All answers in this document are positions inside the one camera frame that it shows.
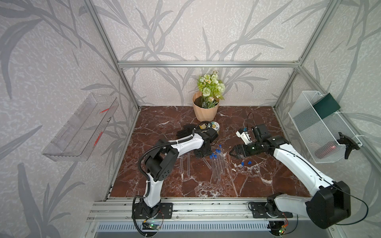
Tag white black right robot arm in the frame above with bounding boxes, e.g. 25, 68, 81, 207
229, 124, 351, 229

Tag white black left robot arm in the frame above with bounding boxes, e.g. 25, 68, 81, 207
139, 128, 218, 208

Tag clear plastic wall shelf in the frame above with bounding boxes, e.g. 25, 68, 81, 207
42, 93, 119, 162

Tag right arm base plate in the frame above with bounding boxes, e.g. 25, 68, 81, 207
248, 201, 294, 219

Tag clear test tube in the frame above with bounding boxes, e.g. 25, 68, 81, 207
202, 158, 211, 170
179, 155, 184, 175

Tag white wire mesh basket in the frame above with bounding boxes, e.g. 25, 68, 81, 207
289, 91, 363, 163

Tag aluminium frame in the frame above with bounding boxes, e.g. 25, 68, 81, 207
95, 1, 381, 223

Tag beige ribbed flower pot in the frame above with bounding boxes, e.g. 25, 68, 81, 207
192, 91, 219, 122

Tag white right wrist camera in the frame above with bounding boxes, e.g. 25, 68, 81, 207
236, 128, 252, 145

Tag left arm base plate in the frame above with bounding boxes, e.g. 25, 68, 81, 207
132, 202, 173, 219

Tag green yellow labelled round tin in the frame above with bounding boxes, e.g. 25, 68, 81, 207
210, 122, 220, 134

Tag black work glove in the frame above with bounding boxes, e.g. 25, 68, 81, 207
176, 124, 196, 139

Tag green white artificial flowers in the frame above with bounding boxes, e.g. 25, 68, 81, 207
197, 70, 226, 109

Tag black corrugated cable conduit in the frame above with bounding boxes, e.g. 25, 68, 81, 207
137, 135, 194, 182

